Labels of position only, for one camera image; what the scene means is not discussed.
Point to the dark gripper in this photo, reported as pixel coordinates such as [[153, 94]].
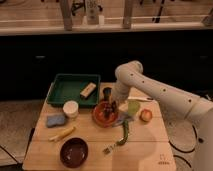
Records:
[[114, 106]]

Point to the dark grapes bunch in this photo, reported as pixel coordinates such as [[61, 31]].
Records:
[[107, 110]]

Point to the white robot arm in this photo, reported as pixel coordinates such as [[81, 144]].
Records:
[[192, 107]]

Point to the red bowl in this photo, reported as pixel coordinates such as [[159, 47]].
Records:
[[98, 116]]

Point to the dark maroon bowl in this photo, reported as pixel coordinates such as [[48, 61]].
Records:
[[74, 152]]

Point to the dark small cup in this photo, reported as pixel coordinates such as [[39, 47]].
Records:
[[107, 93]]

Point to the light green cup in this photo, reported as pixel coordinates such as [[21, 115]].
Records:
[[133, 107]]

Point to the wooden block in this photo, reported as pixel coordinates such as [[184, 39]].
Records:
[[87, 90]]

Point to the white round container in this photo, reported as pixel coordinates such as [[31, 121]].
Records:
[[70, 108]]

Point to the green plastic tray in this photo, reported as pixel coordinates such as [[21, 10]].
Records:
[[69, 86]]

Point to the blue sponge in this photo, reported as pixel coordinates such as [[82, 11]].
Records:
[[55, 120]]

